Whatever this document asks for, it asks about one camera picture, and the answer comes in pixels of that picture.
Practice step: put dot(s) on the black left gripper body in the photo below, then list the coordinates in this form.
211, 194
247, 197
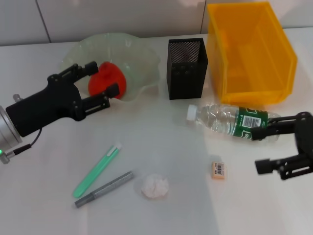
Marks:
46, 107

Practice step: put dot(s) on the red-orange fruit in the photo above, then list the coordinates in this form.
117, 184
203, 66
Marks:
107, 78

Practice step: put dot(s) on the white paper ball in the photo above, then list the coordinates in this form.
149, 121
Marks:
155, 186

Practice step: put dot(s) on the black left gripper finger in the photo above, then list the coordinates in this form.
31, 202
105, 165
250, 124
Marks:
91, 67
112, 90

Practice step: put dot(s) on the clear green-label water bottle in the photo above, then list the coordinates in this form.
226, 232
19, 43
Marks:
220, 120

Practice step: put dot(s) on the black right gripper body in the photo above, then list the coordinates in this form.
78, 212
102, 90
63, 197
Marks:
305, 132

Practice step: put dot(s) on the mint green pen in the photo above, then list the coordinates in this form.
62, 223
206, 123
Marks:
97, 169

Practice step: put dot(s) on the green glass fruit bowl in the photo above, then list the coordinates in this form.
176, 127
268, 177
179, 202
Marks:
137, 61

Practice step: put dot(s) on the black mesh pen holder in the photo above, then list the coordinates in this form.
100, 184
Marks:
187, 83

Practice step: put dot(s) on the beige eraser with barcode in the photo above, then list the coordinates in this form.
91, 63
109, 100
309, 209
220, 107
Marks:
218, 171

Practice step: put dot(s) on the grey marker pen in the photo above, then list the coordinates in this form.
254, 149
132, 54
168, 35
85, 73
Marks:
105, 188

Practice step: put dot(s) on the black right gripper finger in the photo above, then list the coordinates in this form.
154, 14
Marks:
260, 133
264, 165

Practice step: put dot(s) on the orange plastic bin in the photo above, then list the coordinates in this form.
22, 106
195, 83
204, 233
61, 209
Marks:
254, 61

